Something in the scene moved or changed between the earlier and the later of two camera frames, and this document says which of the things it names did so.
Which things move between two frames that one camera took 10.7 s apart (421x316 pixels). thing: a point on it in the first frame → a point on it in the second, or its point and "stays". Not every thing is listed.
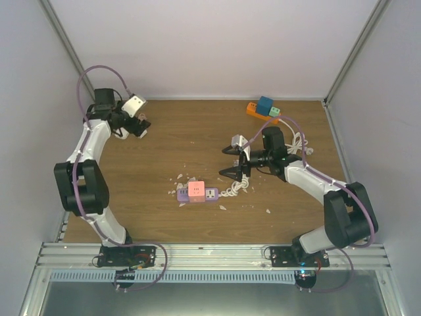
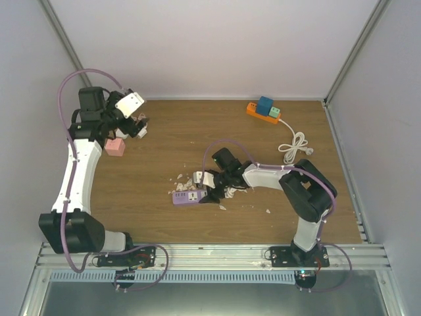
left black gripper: [133, 128] stays
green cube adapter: [274, 112] stays
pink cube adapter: [197, 191] → [115, 147]
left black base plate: [127, 256] stays
